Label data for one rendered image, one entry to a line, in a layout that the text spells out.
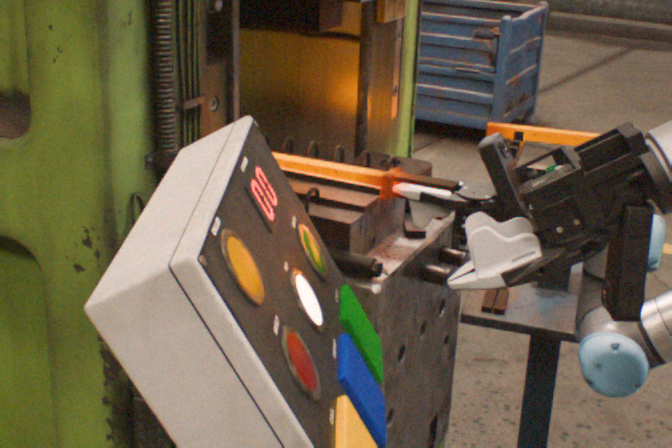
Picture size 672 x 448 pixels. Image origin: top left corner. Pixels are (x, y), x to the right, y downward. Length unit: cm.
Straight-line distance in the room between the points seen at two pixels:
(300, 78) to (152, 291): 106
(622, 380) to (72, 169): 66
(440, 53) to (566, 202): 428
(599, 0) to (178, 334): 859
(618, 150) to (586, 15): 829
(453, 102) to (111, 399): 415
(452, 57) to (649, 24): 413
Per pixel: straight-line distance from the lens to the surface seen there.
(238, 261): 63
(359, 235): 125
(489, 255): 84
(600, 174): 83
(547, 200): 82
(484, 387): 278
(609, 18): 906
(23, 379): 129
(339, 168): 134
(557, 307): 175
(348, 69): 156
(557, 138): 186
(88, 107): 99
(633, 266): 86
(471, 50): 502
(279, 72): 162
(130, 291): 58
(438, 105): 514
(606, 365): 112
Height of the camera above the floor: 143
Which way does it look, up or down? 20 degrees down
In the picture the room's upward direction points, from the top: 2 degrees clockwise
